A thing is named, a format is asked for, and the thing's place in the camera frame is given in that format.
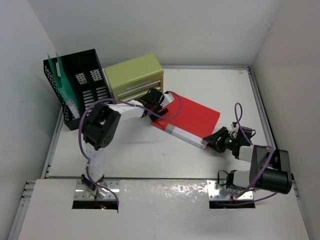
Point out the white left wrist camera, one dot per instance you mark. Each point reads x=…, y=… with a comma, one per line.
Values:
x=167, y=99

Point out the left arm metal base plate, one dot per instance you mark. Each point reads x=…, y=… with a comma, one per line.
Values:
x=83, y=193

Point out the black perforated file organizer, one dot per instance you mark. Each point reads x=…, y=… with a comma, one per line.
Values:
x=87, y=79

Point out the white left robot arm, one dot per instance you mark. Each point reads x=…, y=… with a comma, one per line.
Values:
x=99, y=124

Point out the olive green drawer cabinet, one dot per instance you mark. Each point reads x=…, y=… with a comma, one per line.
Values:
x=133, y=77

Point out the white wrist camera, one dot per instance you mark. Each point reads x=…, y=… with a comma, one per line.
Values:
x=167, y=99
x=234, y=130

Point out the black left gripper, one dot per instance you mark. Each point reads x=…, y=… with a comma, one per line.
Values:
x=163, y=111

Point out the green clip folder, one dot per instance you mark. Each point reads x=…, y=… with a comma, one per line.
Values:
x=63, y=85

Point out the red file folder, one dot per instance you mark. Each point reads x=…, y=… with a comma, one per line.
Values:
x=193, y=123

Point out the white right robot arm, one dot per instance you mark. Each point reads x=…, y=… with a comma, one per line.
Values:
x=269, y=170

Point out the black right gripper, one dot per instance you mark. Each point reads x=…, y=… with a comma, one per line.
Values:
x=212, y=139

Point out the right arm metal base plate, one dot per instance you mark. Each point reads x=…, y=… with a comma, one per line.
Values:
x=218, y=193

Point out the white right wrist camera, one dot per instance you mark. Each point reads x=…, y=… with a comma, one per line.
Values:
x=234, y=130

